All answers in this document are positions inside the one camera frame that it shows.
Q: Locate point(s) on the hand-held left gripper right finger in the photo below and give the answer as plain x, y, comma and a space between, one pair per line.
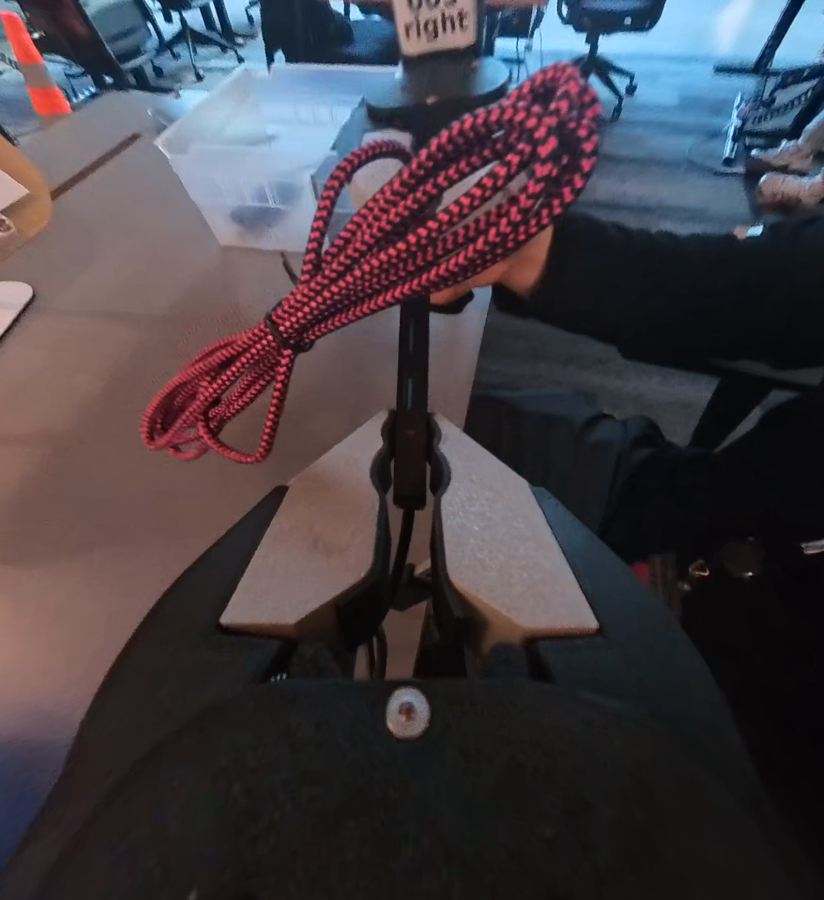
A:
517, 562

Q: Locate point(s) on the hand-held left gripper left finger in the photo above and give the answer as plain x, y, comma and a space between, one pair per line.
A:
306, 555

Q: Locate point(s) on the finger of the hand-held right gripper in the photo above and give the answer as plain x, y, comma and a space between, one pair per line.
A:
507, 188
366, 137

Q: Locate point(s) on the translucent plastic storage bin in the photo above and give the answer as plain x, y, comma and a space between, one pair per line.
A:
243, 162

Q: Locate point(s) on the grey usb hub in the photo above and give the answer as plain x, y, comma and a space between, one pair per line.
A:
412, 394

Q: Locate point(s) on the person's right forearm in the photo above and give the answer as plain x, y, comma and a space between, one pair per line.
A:
665, 295

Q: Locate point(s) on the person's right hand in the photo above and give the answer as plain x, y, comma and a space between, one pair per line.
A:
524, 267

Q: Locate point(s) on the black office chair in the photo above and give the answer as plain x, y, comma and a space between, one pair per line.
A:
609, 28

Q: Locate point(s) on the orange traffic cone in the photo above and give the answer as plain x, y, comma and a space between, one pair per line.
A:
32, 63

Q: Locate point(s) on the tan display board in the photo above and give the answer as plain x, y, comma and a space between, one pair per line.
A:
4, 260

